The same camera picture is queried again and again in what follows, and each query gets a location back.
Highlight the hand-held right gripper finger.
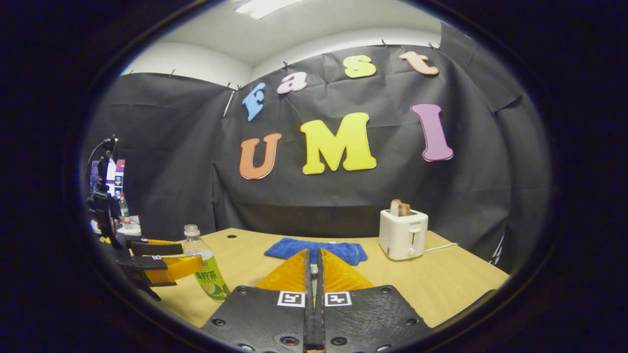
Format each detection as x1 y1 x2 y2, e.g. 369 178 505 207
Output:
200 248 315 353
315 248 433 353

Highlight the blue towel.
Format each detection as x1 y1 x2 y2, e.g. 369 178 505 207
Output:
264 238 368 266

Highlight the black cable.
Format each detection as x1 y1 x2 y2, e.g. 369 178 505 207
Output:
87 136 119 170

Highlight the white round object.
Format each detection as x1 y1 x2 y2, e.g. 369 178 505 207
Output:
118 216 143 236

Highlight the white toaster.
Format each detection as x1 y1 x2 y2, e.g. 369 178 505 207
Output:
379 209 429 261

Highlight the computer monitor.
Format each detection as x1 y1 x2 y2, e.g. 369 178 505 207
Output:
91 159 126 197

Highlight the red-cap plastic bottle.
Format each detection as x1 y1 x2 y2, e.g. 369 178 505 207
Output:
119 192 132 227

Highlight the ceiling light panel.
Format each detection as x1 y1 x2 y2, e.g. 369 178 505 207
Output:
235 0 302 19

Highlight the clear green-label water bottle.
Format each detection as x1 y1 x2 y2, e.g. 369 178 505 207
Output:
183 225 231 301

